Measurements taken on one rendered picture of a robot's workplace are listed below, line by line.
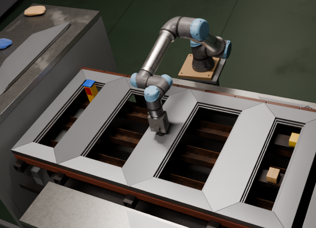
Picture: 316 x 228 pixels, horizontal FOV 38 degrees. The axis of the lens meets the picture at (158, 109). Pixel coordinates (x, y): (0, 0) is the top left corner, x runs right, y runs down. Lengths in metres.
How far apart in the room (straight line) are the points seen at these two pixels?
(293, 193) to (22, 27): 2.12
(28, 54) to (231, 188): 1.53
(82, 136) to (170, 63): 1.92
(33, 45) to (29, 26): 0.30
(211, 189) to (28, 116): 1.21
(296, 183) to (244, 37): 2.53
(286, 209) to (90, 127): 1.17
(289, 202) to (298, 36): 2.59
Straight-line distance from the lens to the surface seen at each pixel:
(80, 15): 3.24
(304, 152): 2.31
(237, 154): 2.30
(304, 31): 4.55
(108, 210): 2.35
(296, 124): 2.46
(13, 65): 2.94
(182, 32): 2.52
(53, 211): 2.45
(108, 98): 2.77
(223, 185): 2.19
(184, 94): 2.66
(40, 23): 3.31
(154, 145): 2.41
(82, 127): 2.64
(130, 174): 2.32
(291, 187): 2.18
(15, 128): 2.75
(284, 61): 4.19
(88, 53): 3.17
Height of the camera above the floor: 2.60
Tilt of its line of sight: 42 degrees down
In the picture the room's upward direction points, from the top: 14 degrees counter-clockwise
